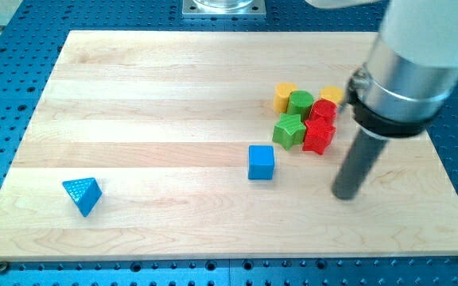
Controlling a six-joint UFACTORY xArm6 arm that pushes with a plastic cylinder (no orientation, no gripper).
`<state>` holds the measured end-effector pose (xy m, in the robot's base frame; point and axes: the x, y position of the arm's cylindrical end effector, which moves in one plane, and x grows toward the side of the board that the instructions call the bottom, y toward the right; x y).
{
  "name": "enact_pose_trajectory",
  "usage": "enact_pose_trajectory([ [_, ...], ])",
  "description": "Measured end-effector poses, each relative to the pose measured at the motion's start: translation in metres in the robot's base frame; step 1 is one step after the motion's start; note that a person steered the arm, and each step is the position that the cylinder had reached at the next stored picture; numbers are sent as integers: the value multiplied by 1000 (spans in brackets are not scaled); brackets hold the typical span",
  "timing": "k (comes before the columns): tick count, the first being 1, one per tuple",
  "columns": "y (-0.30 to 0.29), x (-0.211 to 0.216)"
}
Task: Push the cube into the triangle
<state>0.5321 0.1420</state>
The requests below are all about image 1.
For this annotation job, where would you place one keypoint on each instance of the blue wooden cube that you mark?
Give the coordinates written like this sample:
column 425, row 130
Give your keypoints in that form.
column 261, row 162

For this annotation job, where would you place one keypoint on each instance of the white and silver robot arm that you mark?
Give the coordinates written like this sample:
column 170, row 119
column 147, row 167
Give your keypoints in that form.
column 410, row 71

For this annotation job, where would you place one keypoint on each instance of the green star block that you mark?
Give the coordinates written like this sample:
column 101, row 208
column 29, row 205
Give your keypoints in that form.
column 289, row 131

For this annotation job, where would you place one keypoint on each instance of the yellow cylinder block left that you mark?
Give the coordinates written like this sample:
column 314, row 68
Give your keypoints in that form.
column 282, row 93

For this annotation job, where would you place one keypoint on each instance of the green cylinder block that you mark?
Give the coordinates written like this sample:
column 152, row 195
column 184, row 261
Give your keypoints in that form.
column 300, row 103

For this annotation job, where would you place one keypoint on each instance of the light wooden board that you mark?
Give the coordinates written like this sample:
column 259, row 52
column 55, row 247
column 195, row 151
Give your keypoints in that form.
column 163, row 122

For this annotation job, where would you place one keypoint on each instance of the red star block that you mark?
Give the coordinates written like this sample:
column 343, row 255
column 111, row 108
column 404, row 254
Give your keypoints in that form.
column 318, row 136

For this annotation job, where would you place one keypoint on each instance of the red cylinder block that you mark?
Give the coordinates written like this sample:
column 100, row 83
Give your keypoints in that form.
column 324, row 109

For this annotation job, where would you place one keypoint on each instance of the yellow block right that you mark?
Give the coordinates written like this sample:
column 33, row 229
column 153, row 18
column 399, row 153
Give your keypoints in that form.
column 333, row 94

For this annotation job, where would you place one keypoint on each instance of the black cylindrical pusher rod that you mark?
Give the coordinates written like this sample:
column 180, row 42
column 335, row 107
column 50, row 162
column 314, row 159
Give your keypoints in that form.
column 359, row 160

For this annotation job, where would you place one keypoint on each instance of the blue triangular prism block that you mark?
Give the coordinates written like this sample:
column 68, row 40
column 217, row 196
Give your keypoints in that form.
column 84, row 193

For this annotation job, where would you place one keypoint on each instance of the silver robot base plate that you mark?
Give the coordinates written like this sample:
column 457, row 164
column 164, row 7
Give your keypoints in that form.
column 200, row 8

